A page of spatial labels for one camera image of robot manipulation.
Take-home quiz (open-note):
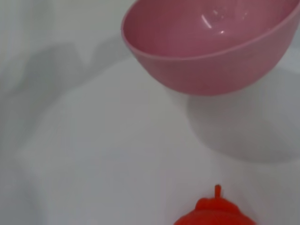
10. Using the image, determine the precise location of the pink plastic bowl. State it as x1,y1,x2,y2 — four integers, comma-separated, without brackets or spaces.
120,0,300,96

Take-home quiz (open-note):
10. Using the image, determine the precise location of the orange toy fruit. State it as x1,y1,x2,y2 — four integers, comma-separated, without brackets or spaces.
173,184,258,225

